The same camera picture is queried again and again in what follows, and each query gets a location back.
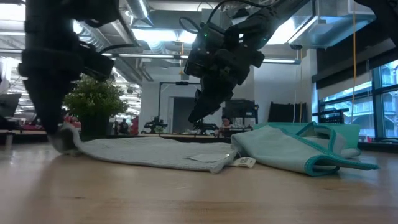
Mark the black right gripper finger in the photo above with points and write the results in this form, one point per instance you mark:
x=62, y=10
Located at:
x=208, y=102

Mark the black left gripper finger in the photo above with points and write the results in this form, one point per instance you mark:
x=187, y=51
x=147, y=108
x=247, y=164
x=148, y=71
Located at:
x=49, y=102

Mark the grey waffle microfiber towel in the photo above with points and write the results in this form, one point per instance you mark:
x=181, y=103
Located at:
x=140, y=152

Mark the light blue teal-edged microfiber towel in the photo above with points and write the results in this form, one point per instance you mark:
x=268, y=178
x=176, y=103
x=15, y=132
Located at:
x=280, y=149

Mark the black background robot arm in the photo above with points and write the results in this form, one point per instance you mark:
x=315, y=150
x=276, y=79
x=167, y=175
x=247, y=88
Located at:
x=203, y=126
x=154, y=124

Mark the teal plastic basket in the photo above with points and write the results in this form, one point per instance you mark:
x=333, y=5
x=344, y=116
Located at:
x=353, y=133

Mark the person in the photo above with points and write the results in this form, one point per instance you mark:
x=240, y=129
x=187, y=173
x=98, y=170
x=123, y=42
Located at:
x=124, y=127
x=224, y=124

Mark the grey door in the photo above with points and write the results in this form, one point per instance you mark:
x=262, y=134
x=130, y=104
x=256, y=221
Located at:
x=183, y=113

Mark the black equipment cabinet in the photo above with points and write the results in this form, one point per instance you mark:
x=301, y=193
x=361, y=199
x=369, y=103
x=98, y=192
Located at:
x=239, y=110

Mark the dark computer monitor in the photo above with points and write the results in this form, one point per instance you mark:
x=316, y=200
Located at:
x=9, y=104

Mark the artificial green plant black pot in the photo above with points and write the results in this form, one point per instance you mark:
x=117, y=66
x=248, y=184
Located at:
x=93, y=99

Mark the white handwritten paper tag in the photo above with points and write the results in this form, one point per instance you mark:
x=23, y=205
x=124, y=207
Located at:
x=244, y=161

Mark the long ceiling light tube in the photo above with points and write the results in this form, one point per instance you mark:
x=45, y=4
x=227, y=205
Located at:
x=149, y=56

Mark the black flat panel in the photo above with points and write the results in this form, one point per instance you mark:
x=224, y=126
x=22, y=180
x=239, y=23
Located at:
x=286, y=112

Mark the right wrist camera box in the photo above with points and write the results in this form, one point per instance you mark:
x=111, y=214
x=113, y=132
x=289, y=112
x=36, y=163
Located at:
x=194, y=63

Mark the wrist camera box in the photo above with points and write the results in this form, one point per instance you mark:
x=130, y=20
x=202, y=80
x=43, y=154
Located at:
x=98, y=63
x=194, y=63

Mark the black camera stand frame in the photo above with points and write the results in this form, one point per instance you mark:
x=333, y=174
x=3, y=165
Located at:
x=182, y=83

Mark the black aluminium table frame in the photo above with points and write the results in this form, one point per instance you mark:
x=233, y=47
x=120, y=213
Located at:
x=192, y=139

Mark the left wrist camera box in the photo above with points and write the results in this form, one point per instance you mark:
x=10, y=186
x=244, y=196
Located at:
x=98, y=63

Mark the ceiling dome camera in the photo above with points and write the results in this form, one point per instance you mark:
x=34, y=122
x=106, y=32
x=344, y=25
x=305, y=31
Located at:
x=296, y=46

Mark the silver rectangular ceiling duct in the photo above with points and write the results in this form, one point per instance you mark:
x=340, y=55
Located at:
x=329, y=28

